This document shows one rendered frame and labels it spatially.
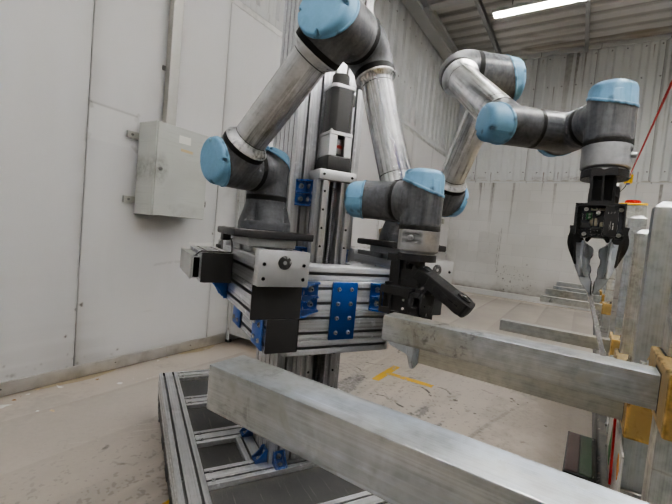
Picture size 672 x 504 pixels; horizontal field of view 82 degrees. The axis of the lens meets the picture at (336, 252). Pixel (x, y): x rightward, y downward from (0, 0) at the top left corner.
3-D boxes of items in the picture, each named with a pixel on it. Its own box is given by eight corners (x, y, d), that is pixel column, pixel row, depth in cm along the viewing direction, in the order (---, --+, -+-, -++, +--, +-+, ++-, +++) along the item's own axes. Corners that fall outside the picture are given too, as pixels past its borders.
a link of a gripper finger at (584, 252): (569, 290, 66) (575, 237, 66) (570, 290, 71) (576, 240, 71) (590, 293, 64) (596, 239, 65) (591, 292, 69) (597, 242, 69)
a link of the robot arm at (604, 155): (582, 154, 73) (636, 152, 68) (579, 179, 73) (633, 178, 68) (580, 143, 66) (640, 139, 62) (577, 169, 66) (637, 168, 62)
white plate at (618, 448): (608, 529, 50) (618, 455, 50) (604, 446, 72) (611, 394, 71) (614, 531, 50) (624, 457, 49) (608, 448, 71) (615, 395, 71)
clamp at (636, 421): (622, 437, 50) (627, 400, 50) (617, 404, 61) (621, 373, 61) (679, 455, 47) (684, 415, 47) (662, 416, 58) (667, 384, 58)
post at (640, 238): (605, 466, 78) (636, 228, 75) (604, 458, 81) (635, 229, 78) (626, 473, 76) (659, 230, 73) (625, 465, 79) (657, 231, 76)
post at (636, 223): (605, 402, 98) (630, 214, 96) (604, 398, 101) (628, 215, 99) (622, 407, 96) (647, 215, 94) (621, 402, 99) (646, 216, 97)
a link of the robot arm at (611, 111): (611, 98, 72) (655, 79, 64) (605, 156, 72) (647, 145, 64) (573, 91, 71) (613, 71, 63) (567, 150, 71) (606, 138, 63)
